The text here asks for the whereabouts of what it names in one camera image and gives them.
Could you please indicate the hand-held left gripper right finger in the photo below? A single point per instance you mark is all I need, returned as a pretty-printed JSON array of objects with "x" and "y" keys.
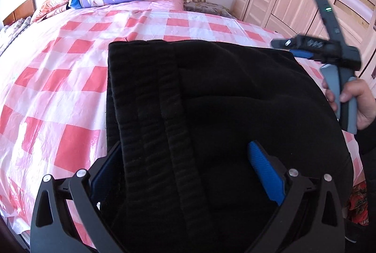
[{"x": 264, "y": 175}]

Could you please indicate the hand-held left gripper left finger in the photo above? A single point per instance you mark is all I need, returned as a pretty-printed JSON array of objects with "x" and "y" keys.
[{"x": 101, "y": 182}]

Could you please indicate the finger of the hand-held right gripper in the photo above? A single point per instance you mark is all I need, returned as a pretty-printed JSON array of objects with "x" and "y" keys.
[
  {"x": 283, "y": 43},
  {"x": 302, "y": 54}
]

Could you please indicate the black pants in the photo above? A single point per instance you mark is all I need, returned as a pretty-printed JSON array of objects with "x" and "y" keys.
[{"x": 220, "y": 123}]

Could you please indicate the person's right forearm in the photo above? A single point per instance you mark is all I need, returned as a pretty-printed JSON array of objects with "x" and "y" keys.
[{"x": 368, "y": 141}]

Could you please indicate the person's right hand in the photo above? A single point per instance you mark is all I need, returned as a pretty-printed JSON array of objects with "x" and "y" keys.
[{"x": 359, "y": 100}]

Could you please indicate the floral covered nightstand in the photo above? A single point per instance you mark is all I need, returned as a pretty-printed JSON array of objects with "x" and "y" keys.
[{"x": 208, "y": 7}]

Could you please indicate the red floral cloth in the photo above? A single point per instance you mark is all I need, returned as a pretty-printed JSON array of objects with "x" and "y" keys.
[{"x": 357, "y": 203}]

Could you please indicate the pink checked bed sheet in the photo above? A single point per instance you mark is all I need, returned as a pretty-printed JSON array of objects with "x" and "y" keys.
[{"x": 73, "y": 79}]

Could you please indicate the grey floral blanket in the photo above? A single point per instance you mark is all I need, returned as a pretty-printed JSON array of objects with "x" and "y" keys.
[{"x": 11, "y": 32}]

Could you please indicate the orange floral pillow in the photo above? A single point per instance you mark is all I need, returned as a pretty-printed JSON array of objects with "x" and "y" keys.
[{"x": 54, "y": 3}]

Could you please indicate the small wooden headboard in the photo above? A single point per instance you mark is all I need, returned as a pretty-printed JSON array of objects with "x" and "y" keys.
[{"x": 20, "y": 10}]

